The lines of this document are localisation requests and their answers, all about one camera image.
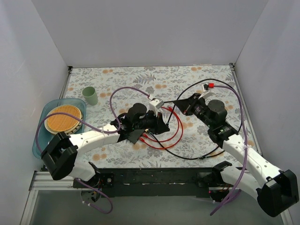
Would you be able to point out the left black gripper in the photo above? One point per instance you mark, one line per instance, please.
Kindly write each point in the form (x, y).
(156, 121)

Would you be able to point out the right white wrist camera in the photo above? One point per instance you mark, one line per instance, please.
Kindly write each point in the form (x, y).
(206, 90)

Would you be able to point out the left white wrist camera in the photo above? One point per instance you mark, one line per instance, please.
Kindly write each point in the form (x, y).
(155, 104)

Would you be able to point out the teal plastic tray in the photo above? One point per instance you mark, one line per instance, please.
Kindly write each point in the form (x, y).
(44, 136)

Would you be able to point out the floral tablecloth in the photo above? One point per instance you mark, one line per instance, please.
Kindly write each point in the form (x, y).
(118, 88)

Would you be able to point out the orange woven plate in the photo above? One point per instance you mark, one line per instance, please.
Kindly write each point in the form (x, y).
(63, 123)

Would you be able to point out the green plastic cup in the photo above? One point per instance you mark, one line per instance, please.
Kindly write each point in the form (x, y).
(90, 95)

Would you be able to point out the black network switch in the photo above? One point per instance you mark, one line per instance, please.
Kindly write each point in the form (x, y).
(135, 135)

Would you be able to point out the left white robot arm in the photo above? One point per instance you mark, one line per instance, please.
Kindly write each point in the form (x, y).
(61, 154)

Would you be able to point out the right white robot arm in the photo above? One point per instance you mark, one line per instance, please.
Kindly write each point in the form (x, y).
(275, 190)

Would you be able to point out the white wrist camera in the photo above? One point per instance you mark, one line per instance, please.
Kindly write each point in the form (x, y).
(206, 90)
(155, 104)

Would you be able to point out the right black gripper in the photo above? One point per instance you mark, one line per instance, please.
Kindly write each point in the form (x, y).
(191, 105)

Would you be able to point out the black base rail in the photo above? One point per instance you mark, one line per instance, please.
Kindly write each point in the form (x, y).
(127, 182)

